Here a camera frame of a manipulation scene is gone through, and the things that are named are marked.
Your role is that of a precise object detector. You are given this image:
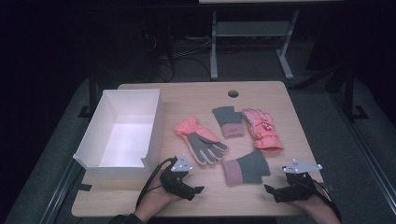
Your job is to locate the bundle of floor cables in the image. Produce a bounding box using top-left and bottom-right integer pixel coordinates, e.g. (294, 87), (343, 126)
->
(143, 33), (213, 84)

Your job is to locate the grey metal stand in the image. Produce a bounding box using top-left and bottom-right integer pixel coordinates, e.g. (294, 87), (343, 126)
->
(208, 9), (300, 81)

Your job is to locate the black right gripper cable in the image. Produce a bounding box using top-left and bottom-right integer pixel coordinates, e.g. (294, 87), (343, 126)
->
(312, 181), (343, 222)

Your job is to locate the pink glove grey palm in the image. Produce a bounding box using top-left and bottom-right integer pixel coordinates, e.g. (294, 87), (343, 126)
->
(175, 115), (229, 166)

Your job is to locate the pink glove printed back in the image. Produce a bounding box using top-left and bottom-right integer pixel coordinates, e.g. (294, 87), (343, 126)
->
(241, 107), (285, 155)

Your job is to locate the metal floor rail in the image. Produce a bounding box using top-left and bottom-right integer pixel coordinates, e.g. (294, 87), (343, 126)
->
(330, 92), (396, 216)
(38, 158), (86, 224)

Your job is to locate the person's right hand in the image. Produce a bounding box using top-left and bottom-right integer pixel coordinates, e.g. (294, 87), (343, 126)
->
(288, 181), (335, 218)

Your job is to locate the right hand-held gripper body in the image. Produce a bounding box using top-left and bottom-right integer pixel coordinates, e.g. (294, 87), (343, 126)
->
(274, 159), (323, 203)

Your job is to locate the person's left hand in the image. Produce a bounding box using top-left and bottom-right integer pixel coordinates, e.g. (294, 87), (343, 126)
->
(134, 173), (185, 222)

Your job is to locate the black stand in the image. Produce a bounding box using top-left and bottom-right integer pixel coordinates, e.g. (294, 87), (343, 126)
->
(78, 62), (98, 119)
(342, 63), (370, 123)

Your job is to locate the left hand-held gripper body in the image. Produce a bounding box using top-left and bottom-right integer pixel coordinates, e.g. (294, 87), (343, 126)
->
(159, 153), (196, 202)

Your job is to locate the grey fingerless glove pink cuff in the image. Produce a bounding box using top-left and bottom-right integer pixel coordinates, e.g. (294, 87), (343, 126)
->
(212, 105), (246, 139)
(221, 149), (272, 186)

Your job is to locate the white box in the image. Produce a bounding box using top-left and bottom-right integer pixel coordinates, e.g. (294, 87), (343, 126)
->
(73, 89), (166, 180)

